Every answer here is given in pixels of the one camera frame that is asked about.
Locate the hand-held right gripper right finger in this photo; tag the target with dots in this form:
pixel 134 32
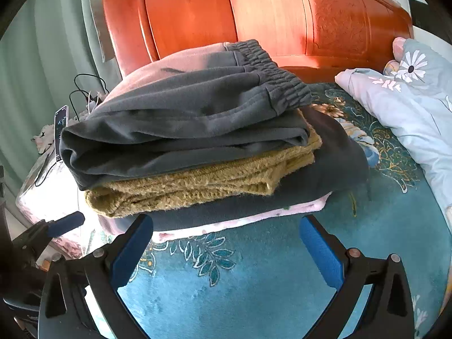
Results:
pixel 321 250

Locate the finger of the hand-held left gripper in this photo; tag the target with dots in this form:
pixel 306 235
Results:
pixel 67 221

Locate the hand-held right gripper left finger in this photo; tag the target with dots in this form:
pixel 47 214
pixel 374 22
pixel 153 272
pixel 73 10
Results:
pixel 130 250

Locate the grey pants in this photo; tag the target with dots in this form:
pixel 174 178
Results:
pixel 183 113

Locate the teal floral blanket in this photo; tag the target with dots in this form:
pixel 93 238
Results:
pixel 268 289

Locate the olive fuzzy sweater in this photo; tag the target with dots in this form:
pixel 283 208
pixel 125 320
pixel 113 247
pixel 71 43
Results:
pixel 176 187

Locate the pink folded garment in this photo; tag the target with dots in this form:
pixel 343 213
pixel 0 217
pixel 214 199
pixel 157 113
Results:
pixel 247 220

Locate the smartphone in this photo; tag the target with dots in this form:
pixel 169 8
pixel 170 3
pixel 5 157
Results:
pixel 60 130

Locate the dark grey folded garment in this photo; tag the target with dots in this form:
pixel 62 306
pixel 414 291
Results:
pixel 335 155

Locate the light blue floral quilt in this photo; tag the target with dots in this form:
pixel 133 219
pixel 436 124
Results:
pixel 416 106

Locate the orange wooden headboard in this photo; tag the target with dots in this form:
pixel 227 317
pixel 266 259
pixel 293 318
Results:
pixel 265 10

